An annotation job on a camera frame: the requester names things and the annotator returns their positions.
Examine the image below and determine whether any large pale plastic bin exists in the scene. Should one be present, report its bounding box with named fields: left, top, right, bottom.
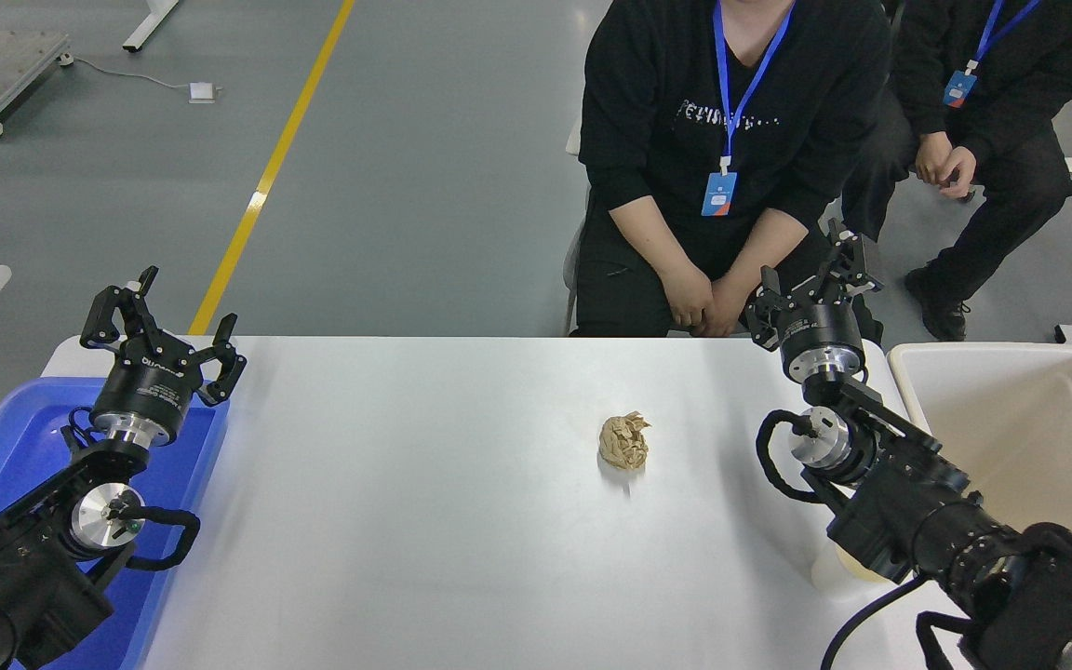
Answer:
left=888, top=342, right=1072, bottom=559

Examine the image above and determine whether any white desk leg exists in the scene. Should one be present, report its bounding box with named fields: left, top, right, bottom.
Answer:
left=123, top=0, right=181, bottom=53

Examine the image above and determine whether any white power adapter with cable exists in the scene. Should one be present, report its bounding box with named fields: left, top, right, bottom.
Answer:
left=71, top=56, right=219, bottom=105

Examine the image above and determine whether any tan paper ball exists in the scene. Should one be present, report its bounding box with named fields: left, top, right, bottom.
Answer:
left=598, top=411, right=651, bottom=472

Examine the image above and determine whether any person's right hand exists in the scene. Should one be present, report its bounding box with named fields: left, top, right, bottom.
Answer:
left=663, top=263, right=716, bottom=332
left=913, top=133, right=952, bottom=184

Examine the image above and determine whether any person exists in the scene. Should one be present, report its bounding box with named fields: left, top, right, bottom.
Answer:
left=841, top=0, right=1072, bottom=342
left=570, top=0, right=892, bottom=338

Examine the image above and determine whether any person's left hand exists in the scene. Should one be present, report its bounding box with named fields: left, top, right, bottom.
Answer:
left=934, top=146, right=977, bottom=199
left=703, top=274, right=754, bottom=338

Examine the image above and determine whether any grey wheeled metal platform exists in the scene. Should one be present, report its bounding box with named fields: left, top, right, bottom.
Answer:
left=0, top=28, right=74, bottom=141

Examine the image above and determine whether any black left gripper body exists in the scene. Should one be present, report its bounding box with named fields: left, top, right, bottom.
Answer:
left=90, top=335, right=197, bottom=434

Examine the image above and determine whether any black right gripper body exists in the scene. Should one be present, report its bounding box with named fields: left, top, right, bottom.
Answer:
left=776, top=296, right=866, bottom=366

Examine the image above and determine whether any blue plastic tray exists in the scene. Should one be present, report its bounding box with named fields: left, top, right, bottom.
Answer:
left=0, top=376, right=230, bottom=670

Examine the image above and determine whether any white paper cup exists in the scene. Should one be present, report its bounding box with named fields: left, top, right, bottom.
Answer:
left=811, top=540, right=891, bottom=598

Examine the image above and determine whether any blue lanyard with badge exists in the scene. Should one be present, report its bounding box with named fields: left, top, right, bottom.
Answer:
left=943, top=0, right=1039, bottom=109
left=702, top=0, right=796, bottom=218

